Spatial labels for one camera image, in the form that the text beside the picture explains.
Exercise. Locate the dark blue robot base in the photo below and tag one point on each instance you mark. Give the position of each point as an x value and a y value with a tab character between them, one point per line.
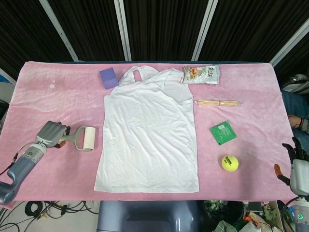
144	215

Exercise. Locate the green lint roller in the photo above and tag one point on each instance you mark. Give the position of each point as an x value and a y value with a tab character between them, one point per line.
88	139

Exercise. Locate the green sachet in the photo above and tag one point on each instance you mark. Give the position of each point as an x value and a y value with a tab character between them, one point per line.
222	133

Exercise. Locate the wooden stick bundle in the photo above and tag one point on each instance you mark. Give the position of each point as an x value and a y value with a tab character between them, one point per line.
217	103

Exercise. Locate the bystander jeans leg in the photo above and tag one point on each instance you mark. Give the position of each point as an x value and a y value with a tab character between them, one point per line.
295	101

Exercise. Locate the purple box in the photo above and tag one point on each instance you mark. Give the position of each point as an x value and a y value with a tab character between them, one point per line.
108	77

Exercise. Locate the white tank top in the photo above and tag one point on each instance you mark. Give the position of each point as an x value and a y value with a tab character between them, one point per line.
149	133

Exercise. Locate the yellow tennis ball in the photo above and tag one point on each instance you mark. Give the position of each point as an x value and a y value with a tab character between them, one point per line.
230	163

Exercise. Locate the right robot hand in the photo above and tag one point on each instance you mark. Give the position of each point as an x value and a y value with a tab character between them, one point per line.
300	174

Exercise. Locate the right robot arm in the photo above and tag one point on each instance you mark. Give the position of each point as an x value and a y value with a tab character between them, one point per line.
301	212

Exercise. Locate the black curtain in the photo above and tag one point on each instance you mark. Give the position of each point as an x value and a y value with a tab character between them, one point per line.
164	26

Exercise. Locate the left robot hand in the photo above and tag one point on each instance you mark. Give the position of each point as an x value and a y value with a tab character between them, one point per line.
50	133

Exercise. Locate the pale green snack bag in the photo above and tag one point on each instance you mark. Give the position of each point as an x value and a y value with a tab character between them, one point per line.
200	74

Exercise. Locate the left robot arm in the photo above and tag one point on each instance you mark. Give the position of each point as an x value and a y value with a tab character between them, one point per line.
21	164

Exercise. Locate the white frame post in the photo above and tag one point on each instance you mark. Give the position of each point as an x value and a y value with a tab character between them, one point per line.
289	46
205	29
60	31
123	29

